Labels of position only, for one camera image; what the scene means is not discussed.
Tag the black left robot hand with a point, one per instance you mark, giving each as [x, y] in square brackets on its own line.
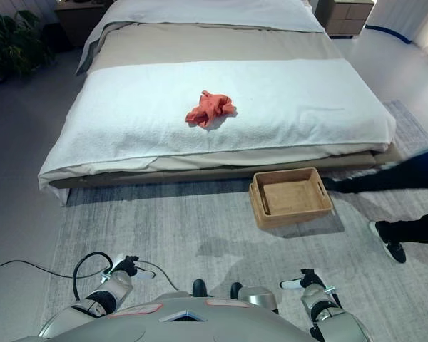
[131, 265]

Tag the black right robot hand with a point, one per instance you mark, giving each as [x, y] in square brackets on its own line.
[312, 279]

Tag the red cloth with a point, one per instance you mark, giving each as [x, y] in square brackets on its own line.
[208, 108]

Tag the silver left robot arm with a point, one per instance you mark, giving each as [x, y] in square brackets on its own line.
[114, 288]

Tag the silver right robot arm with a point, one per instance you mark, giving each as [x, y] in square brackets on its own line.
[324, 310]

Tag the rectangular wicker basket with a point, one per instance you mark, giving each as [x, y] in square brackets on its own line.
[289, 199]

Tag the bed with white blanket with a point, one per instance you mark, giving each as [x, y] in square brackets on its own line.
[199, 135]

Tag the beige bed cover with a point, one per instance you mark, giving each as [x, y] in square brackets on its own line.
[214, 44]

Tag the silver right robot leg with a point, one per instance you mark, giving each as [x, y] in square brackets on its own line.
[257, 295]

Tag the grey woven rug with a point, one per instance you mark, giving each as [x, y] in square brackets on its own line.
[185, 228]

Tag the silver robot torso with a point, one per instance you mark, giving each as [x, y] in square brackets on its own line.
[185, 324]

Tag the black white-soled sneaker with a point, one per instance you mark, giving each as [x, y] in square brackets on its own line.
[390, 246]

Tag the cream mattress sheet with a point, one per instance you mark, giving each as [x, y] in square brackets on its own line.
[103, 167]

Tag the person in dark trousers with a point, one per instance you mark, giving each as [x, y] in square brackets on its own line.
[406, 171]

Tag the brown wooden nightstand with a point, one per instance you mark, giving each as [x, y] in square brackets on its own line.
[82, 19]
[346, 16]

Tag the green leafy houseplant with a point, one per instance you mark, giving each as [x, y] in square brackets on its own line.
[16, 39]

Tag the white duvet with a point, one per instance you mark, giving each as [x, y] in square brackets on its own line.
[214, 14]

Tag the beige upholstered bed frame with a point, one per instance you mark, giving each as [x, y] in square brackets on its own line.
[199, 175]

